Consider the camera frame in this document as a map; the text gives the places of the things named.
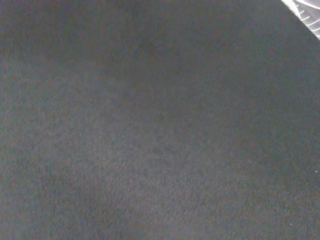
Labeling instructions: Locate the black bench cloth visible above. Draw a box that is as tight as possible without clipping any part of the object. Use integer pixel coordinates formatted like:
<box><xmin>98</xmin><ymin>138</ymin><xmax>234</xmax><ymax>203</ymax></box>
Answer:
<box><xmin>0</xmin><ymin>0</ymin><xmax>320</xmax><ymax>240</ymax></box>

